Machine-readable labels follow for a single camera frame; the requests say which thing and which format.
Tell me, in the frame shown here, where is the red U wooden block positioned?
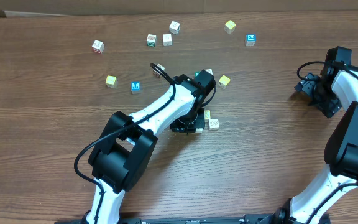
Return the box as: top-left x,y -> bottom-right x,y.
91,40 -> 105,54

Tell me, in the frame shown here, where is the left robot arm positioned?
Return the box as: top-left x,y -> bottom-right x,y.
81,70 -> 216,223

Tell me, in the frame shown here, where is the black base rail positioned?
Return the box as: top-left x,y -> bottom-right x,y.
54,213 -> 331,224

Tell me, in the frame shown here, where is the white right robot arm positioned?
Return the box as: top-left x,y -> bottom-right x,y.
264,46 -> 358,223

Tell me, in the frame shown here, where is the yellow S wooden block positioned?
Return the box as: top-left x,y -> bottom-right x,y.
204,110 -> 211,119

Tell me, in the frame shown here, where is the blue top turtle block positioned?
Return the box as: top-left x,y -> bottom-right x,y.
245,34 -> 256,47

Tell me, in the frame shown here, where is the yellow top far block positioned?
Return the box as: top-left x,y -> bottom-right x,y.
224,20 -> 236,34

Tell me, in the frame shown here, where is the brown cardboard backdrop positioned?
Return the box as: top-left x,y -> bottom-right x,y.
0,0 -> 358,17

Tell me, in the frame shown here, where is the red C wooden block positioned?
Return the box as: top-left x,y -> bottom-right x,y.
153,64 -> 165,78

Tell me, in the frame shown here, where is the dark green J wooden block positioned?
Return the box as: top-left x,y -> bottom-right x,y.
169,21 -> 180,35

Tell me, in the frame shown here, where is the green B wooden block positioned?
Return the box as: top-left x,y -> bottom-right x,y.
146,34 -> 157,47

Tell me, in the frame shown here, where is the yellow top left block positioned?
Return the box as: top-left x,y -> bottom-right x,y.
105,75 -> 117,88

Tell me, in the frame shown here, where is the blue T wooden block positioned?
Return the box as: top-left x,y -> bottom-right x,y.
131,82 -> 141,94

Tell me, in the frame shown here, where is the engraved plain wooden block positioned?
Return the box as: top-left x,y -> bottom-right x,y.
209,119 -> 219,131

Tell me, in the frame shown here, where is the yellow top duck block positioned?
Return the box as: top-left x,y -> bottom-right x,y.
218,75 -> 231,89

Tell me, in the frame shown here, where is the plain I wooden block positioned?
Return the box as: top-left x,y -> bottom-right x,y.
205,68 -> 213,75

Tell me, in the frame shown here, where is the ice cream wooden block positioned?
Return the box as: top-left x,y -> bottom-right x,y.
162,34 -> 172,47

